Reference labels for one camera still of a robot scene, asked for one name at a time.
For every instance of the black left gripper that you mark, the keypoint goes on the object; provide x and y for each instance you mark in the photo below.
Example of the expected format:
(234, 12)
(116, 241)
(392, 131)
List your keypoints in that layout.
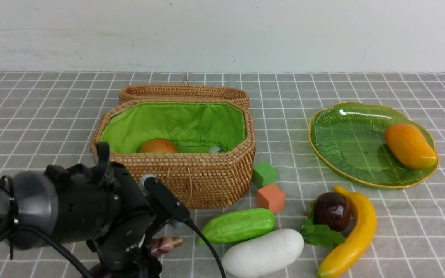
(126, 247)

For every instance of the dark purple eggplant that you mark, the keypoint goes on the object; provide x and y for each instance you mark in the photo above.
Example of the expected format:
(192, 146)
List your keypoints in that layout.
(166, 245)

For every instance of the orange brown potato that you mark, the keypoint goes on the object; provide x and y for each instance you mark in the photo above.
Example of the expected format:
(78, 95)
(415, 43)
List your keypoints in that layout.
(158, 145)

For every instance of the white eggplant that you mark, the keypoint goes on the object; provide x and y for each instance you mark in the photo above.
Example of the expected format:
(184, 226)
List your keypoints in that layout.
(263, 255)

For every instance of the green leafy vegetable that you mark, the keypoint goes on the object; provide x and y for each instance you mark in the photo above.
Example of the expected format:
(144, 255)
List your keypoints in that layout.
(320, 235)

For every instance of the dark purple passion fruit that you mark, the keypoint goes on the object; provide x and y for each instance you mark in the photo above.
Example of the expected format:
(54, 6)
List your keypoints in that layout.
(333, 210)

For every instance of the yellow banana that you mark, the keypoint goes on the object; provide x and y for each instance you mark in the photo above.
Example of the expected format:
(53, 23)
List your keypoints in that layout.
(345, 255)

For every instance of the orange yellow mango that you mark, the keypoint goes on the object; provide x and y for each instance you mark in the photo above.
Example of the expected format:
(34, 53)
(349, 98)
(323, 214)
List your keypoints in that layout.
(409, 146)

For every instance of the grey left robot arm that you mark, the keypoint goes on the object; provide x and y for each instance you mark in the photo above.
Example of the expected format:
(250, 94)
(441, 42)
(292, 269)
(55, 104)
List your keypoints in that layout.
(97, 219)

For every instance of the green bitter gourd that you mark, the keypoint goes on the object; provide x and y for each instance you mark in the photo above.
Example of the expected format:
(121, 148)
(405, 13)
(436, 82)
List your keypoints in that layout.
(238, 226)

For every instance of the woven wicker basket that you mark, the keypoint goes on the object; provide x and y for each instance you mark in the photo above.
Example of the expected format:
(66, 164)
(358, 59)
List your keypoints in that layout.
(216, 143)

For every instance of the orange foam cube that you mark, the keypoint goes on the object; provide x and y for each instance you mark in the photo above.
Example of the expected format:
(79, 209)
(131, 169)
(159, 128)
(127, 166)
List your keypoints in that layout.
(271, 197)

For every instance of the grey grid tablecloth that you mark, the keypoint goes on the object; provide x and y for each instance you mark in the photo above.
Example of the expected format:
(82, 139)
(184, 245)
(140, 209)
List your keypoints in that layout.
(50, 117)

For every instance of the green foam cube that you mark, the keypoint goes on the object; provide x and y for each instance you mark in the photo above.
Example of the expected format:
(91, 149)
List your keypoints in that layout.
(264, 174)

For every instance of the green glass leaf plate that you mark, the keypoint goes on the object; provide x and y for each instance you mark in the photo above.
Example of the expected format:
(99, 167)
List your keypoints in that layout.
(349, 138)

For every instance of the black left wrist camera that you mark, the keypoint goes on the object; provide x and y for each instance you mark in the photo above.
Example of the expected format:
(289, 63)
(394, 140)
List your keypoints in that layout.
(168, 208)

